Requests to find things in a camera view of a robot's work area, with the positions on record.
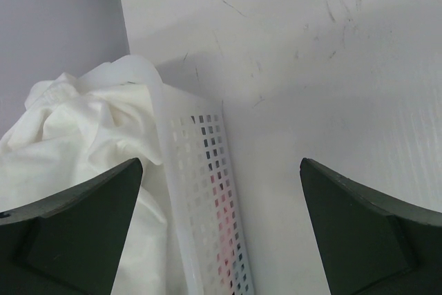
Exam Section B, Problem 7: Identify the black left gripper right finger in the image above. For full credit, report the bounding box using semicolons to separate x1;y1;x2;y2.
300;158;441;294

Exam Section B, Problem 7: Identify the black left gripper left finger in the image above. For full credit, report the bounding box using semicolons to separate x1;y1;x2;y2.
1;158;143;294

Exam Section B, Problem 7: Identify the pink t-shirt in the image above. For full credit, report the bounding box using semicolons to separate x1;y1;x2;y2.
211;171;236;276

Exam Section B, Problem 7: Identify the white daisy print t-shirt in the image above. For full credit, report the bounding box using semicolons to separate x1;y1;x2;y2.
1;74;187;294

